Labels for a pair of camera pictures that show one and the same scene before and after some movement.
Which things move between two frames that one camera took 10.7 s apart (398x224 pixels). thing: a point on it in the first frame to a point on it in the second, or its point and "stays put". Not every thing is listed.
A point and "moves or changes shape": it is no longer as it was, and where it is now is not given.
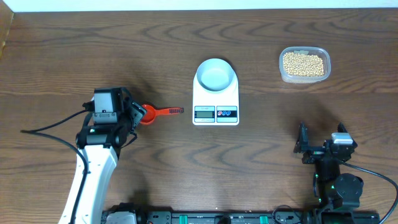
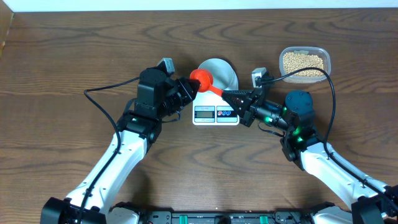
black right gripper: (302, 142) to (245, 111)
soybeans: (303, 65) stays put
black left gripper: (135, 111) to (178, 87)
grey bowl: (215, 74) stays put
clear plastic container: (302, 65) stays put
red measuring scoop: (149, 116) moves or changes shape
